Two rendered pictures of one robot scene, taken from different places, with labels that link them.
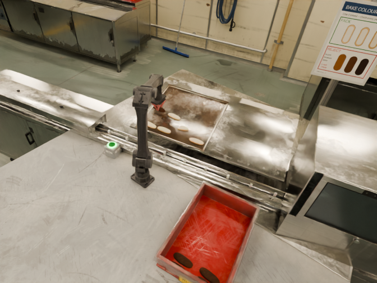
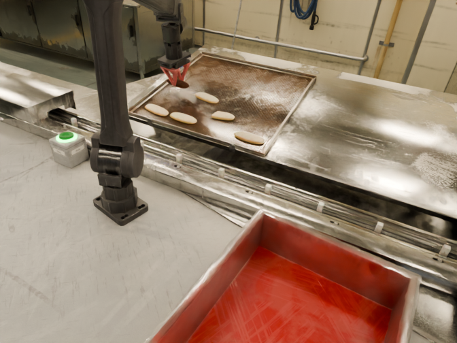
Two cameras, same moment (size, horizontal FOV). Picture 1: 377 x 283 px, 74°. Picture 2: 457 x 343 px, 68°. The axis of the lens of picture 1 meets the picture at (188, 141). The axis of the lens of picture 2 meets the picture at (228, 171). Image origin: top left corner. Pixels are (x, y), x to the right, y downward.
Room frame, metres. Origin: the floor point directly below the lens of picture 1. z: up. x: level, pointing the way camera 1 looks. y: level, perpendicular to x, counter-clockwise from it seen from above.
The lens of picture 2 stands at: (0.32, -0.09, 1.40)
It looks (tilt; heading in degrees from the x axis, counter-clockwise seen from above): 35 degrees down; 6
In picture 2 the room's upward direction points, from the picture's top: 4 degrees clockwise
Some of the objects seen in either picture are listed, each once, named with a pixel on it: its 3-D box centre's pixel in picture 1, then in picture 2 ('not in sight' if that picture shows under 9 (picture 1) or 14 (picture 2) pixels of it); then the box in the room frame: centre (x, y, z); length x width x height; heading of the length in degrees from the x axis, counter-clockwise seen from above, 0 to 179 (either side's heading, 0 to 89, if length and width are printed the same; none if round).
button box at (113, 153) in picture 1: (113, 151); (71, 153); (1.11, 0.46, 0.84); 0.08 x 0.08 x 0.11; 71
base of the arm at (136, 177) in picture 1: (142, 174); (119, 194); (0.94, 0.24, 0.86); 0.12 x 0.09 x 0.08; 59
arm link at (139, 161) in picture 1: (141, 162); (116, 163); (0.96, 0.25, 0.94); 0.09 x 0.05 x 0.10; 0
